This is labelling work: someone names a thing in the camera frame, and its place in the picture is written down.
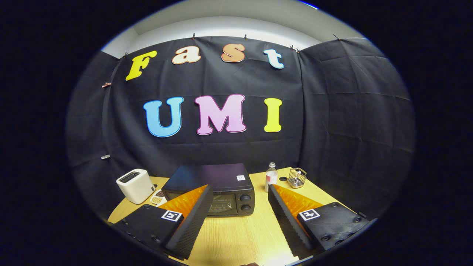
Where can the small dish of beans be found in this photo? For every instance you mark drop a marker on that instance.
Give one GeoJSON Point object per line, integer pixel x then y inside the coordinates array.
{"type": "Point", "coordinates": [158, 197]}

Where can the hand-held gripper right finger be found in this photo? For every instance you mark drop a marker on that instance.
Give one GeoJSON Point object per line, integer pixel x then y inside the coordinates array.
{"type": "Point", "coordinates": [286, 221]}

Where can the clear bottle red label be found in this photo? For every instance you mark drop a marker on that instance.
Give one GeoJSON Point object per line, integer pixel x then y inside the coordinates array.
{"type": "Point", "coordinates": [271, 179]}

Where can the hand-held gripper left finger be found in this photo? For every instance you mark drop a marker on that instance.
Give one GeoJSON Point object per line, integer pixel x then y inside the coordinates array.
{"type": "Point", "coordinates": [192, 225]}

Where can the white bread toaster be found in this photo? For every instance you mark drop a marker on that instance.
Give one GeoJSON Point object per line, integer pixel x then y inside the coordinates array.
{"type": "Point", "coordinates": [135, 188]}

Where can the black toaster oven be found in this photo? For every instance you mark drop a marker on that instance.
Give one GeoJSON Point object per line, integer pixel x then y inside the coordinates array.
{"type": "Point", "coordinates": [221, 175]}

